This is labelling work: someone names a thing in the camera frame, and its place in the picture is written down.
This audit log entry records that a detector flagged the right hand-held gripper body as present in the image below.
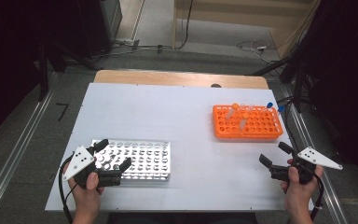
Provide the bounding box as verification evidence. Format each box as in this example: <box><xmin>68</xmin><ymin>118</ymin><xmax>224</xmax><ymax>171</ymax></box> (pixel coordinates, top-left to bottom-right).
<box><xmin>268</xmin><ymin>147</ymin><xmax>344</xmax><ymax>187</ymax></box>

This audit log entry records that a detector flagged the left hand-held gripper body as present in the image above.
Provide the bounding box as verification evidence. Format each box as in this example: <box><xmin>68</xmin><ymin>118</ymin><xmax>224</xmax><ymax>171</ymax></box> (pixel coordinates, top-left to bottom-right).
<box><xmin>62</xmin><ymin>145</ymin><xmax>123</xmax><ymax>190</ymax></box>

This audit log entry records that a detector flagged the silver metal tube rack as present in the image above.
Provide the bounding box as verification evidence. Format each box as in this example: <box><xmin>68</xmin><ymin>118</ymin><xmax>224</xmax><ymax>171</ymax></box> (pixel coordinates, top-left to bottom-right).
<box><xmin>88</xmin><ymin>138</ymin><xmax>172</xmax><ymax>182</ymax></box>

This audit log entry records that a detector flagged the orange plastic tube rack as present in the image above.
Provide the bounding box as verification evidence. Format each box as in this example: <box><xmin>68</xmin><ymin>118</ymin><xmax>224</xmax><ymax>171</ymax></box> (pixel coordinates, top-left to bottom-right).
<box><xmin>212</xmin><ymin>104</ymin><xmax>284</xmax><ymax>140</ymax></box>

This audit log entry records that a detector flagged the orange-capped clear tube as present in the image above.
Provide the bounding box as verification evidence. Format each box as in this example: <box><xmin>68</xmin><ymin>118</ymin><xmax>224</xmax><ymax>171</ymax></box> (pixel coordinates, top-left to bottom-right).
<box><xmin>225</xmin><ymin>103</ymin><xmax>241</xmax><ymax>120</ymax></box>
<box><xmin>239</xmin><ymin>112</ymin><xmax>250</xmax><ymax>132</ymax></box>

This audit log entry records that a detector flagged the person's left hand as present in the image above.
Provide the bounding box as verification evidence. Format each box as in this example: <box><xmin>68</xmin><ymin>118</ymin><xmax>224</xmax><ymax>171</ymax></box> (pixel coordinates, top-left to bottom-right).
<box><xmin>67</xmin><ymin>169</ymin><xmax>105</xmax><ymax>217</ymax></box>

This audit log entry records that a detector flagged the person's right hand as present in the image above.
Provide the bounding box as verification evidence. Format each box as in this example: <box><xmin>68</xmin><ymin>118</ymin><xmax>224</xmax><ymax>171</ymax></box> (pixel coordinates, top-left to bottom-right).
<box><xmin>280</xmin><ymin>158</ymin><xmax>324</xmax><ymax>217</ymax></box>

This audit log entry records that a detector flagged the uncapped clear tube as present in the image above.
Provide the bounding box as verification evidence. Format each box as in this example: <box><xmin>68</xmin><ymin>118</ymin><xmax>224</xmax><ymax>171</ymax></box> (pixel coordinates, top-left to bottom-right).
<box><xmin>241</xmin><ymin>103</ymin><xmax>257</xmax><ymax>114</ymax></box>

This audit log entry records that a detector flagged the white table board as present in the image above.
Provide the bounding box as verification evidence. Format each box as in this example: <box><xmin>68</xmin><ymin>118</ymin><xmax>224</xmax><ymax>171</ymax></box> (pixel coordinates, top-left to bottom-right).
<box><xmin>45</xmin><ymin>82</ymin><xmax>314</xmax><ymax>213</ymax></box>

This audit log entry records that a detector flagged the black stand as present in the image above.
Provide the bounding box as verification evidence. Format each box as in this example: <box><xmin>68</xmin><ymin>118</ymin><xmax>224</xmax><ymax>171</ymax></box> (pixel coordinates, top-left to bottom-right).
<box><xmin>36</xmin><ymin>43</ymin><xmax>101</xmax><ymax>102</ymax></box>
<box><xmin>251</xmin><ymin>52</ymin><xmax>311</xmax><ymax>113</ymax></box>

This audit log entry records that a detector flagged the wooden table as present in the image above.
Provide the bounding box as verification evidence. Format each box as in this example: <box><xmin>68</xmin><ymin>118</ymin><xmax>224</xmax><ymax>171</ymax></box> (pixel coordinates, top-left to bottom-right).
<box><xmin>92</xmin><ymin>69</ymin><xmax>269</xmax><ymax>91</ymax></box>

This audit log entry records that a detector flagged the black curtain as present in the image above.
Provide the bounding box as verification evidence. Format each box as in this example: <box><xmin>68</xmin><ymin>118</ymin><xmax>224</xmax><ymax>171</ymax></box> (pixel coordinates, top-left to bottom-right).
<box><xmin>292</xmin><ymin>0</ymin><xmax>358</xmax><ymax>175</ymax></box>
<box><xmin>0</xmin><ymin>0</ymin><xmax>101</xmax><ymax>144</ymax></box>

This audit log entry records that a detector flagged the power strip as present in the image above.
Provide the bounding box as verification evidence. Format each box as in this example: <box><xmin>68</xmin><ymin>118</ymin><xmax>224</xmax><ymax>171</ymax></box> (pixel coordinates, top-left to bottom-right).
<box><xmin>113</xmin><ymin>37</ymin><xmax>141</xmax><ymax>48</ymax></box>

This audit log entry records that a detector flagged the dark cabinet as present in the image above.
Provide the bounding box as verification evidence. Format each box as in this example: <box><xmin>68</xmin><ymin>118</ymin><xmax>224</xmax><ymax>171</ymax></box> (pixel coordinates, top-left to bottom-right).
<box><xmin>52</xmin><ymin>0</ymin><xmax>124</xmax><ymax>60</ymax></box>

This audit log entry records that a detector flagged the light wooden furniture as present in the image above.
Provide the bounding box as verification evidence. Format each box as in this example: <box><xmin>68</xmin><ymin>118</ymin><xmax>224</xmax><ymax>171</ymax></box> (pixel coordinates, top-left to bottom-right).
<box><xmin>172</xmin><ymin>0</ymin><xmax>321</xmax><ymax>59</ymax></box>

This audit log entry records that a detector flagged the left hand-held gripper cable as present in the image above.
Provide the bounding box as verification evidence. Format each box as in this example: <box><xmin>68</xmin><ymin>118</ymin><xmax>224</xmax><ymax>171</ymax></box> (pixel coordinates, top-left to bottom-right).
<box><xmin>58</xmin><ymin>155</ymin><xmax>76</xmax><ymax>224</ymax></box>

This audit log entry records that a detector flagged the hand-held gripper cable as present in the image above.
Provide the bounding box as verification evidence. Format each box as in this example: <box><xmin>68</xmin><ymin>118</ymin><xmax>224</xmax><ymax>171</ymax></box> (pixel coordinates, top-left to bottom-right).
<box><xmin>310</xmin><ymin>172</ymin><xmax>325</xmax><ymax>222</ymax></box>
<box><xmin>58</xmin><ymin>155</ymin><xmax>76</xmax><ymax>224</ymax></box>

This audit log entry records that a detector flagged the right hand-held gripper cable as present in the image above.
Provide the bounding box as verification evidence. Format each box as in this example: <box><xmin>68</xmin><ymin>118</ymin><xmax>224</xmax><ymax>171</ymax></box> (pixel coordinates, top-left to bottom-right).
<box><xmin>310</xmin><ymin>172</ymin><xmax>325</xmax><ymax>222</ymax></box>

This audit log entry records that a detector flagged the metal floor rail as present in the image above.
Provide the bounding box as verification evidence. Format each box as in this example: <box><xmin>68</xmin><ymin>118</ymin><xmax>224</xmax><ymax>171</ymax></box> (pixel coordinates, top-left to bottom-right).
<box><xmin>0</xmin><ymin>74</ymin><xmax>59</xmax><ymax>224</ymax></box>
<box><xmin>279</xmin><ymin>83</ymin><xmax>349</xmax><ymax>224</ymax></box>

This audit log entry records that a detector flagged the white cable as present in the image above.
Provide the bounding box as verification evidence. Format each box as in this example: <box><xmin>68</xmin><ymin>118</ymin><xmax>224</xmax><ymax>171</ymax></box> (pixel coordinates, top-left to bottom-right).
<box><xmin>236</xmin><ymin>39</ymin><xmax>281</xmax><ymax>64</ymax></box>

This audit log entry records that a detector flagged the grey floor cable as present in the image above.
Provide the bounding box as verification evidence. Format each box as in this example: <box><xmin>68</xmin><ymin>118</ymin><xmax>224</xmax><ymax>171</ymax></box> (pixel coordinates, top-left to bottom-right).
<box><xmin>91</xmin><ymin>43</ymin><xmax>175</xmax><ymax>60</ymax></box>

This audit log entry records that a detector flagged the hanging black cable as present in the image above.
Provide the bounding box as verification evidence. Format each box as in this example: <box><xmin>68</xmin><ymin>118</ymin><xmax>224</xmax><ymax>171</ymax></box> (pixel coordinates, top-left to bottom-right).
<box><xmin>176</xmin><ymin>0</ymin><xmax>195</xmax><ymax>50</ymax></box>

